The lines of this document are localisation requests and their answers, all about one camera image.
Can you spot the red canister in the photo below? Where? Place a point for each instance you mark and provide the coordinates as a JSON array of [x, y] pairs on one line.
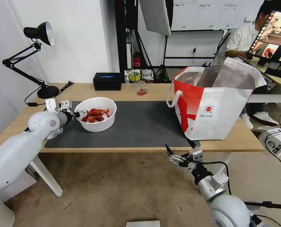
[[137, 60]]

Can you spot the person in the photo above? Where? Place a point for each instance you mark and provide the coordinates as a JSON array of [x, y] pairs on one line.
[[239, 37]]

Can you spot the white round base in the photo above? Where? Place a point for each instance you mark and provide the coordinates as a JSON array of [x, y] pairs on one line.
[[2, 214]]

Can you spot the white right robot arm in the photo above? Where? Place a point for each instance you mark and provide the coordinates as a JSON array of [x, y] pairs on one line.
[[228, 208]]

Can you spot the red and white takeout bag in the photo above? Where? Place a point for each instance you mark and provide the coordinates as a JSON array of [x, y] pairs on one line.
[[213, 111]]

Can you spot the white table leg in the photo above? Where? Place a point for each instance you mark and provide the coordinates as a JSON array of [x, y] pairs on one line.
[[47, 176]]

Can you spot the black light stand tripod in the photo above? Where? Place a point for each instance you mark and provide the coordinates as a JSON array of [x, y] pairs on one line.
[[164, 59]]

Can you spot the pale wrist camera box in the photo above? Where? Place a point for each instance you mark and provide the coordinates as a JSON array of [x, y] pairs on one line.
[[66, 105], [196, 154]]

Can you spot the white round bowl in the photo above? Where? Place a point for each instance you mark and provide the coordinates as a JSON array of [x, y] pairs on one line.
[[100, 125]]

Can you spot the white wall board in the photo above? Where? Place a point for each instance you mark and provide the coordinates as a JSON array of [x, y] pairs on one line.
[[213, 14]]

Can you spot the red crayfish shells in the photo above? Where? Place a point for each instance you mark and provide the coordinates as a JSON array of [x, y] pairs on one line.
[[96, 115]]

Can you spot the silver robot front panel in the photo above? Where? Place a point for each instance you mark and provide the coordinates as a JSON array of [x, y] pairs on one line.
[[142, 223]]

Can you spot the black desk lamp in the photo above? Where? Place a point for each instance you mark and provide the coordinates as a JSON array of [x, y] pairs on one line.
[[44, 91]]

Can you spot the black floor tripod leg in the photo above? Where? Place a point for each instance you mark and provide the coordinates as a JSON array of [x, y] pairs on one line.
[[268, 204]]

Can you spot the black metal rack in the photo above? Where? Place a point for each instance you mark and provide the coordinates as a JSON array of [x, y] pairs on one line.
[[122, 35]]

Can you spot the white cardboard box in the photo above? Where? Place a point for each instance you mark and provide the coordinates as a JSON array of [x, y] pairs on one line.
[[276, 140]]

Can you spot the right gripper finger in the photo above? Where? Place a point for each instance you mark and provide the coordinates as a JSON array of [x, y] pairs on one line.
[[189, 168], [177, 159]]

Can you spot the black desk mat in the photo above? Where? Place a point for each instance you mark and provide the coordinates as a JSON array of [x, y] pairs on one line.
[[135, 123]]

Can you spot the black rectangular box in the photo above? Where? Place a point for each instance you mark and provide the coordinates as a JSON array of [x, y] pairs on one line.
[[107, 81]]

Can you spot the white softbox panel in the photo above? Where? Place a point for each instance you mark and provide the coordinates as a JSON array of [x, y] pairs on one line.
[[155, 16]]

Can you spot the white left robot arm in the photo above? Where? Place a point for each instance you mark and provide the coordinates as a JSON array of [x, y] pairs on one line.
[[15, 151]]

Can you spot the computer monitor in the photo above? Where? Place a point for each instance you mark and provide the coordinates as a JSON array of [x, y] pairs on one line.
[[272, 35]]

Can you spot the yellow tape roll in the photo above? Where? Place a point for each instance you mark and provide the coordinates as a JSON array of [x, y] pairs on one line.
[[134, 76]]

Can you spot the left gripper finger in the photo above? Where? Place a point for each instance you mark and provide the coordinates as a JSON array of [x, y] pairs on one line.
[[82, 112], [81, 115]]

